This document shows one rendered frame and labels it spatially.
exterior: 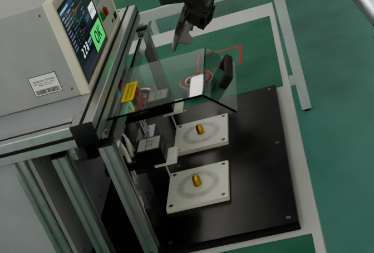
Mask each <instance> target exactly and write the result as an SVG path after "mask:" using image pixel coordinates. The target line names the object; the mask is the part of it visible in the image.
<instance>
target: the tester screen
mask: <svg viewBox="0 0 374 253"><path fill-rule="evenodd" d="M91 1H92V0H68V1H67V2H66V4H65V5H64V7H63V8H62V9H61V11H60V12H59V15H60V18H61V21H62V23H63V25H64V27H65V30H66V32H67V34H68V37H69V39H70V41H71V44H72V46H73V49H74V51H75V53H76V56H77V58H78V60H79V62H80V65H81V67H82V69H83V72H84V67H85V65H86V63H87V60H88V58H89V57H90V55H91V52H92V50H93V48H95V50H96V53H97V54H96V56H95V58H94V60H93V62H92V65H91V67H90V69H89V71H88V73H87V76H86V74H85V72H84V74H85V76H86V79H87V81H88V79H89V77H90V75H91V72H92V69H93V67H94V65H95V63H96V60H97V58H98V56H99V54H100V51H101V49H102V47H103V45H104V42H105V40H106V36H105V38H104V41H103V43H102V45H101V47H100V50H99V52H97V49H96V46H95V44H94V42H93V39H92V37H91V34H90V32H91V30H92V28H93V26H94V24H95V22H96V20H97V18H98V15H97V13H96V14H95V15H94V17H93V19H92V21H91V23H90V25H89V27H87V24H86V22H85V19H84V17H83V14H84V13H85V11H86V10H87V8H88V6H89V4H90V2H91ZM86 40H87V43H88V45H89V47H90V51H89V53H88V55H87V57H86V60H85V59H84V57H83V54H82V52H81V49H82V47H83V45H84V43H85V41H86Z"/></svg>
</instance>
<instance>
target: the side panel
mask: <svg viewBox="0 0 374 253"><path fill-rule="evenodd" d="M0 253H73V251H72V249H71V247H70V245H69V243H68V241H67V239H66V237H65V235H64V233H63V231H62V230H61V228H60V226H59V224H58V222H57V220H56V218H55V216H54V214H53V212H52V210H51V208H50V206H49V204H48V202H47V200H46V198H45V196H44V194H43V192H42V190H41V188H40V186H39V184H38V183H37V181H36V179H35V177H34V175H33V173H32V171H31V169H30V167H29V165H28V163H27V161H26V160H25V161H22V162H18V163H13V164H9V165H6V166H2V167H0Z"/></svg>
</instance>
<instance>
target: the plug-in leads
mask: <svg viewBox="0 0 374 253"><path fill-rule="evenodd" d="M106 130H107V131H110V130H109V129H105V130H104V132H103V133H102V135H101V138H102V139H103V138H108V136H109V133H107V134H105V131H106ZM122 136H123V137H124V138H125V142H126V146H127V149H128V152H129V153H128V152H127V150H126V148H125V147H124V145H123V144H122V142H121V141H120V144H119V150H120V152H121V155H122V157H125V158H126V160H127V164H131V163H132V162H133V161H132V159H134V158H135V155H134V153H135V151H136V150H135V149H134V147H133V146H132V144H131V142H130V141H129V139H128V138H127V137H126V135H125V134H124V133H123V132H122Z"/></svg>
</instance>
